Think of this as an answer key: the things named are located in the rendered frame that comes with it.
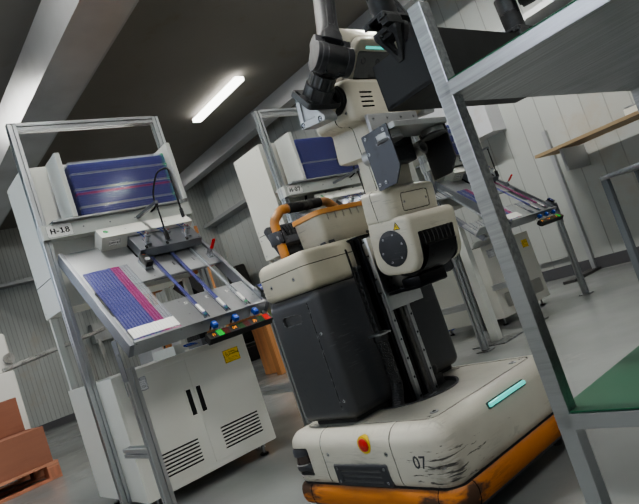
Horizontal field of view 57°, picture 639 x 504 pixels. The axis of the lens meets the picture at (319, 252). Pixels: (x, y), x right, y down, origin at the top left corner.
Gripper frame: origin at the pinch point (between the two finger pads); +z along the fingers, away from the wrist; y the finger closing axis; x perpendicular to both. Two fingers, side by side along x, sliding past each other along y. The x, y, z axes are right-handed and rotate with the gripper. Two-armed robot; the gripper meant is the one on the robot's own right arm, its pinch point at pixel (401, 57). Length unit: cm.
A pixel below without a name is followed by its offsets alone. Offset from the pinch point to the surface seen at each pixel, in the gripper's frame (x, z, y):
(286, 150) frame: 204, -57, 138
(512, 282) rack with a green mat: -17, 53, -18
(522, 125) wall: 233, -69, 495
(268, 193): 223, -36, 128
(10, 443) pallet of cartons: 427, 63, -15
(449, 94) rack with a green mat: -19.3, 18.7, -18.0
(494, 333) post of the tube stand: 163, 98, 222
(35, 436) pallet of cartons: 429, 65, 2
